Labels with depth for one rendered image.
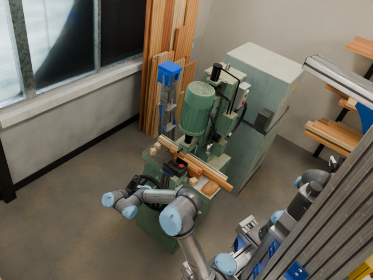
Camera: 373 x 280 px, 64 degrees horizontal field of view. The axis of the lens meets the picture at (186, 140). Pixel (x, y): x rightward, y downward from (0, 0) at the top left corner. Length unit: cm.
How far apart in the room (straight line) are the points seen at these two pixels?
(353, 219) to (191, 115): 105
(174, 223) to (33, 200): 199
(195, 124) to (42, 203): 173
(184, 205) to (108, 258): 148
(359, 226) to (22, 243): 242
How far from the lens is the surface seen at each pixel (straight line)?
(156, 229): 267
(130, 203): 165
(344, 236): 128
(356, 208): 119
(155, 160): 214
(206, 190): 201
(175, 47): 350
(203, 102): 178
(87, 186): 313
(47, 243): 282
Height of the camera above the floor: 241
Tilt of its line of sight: 40 degrees down
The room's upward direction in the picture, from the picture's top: 14 degrees clockwise
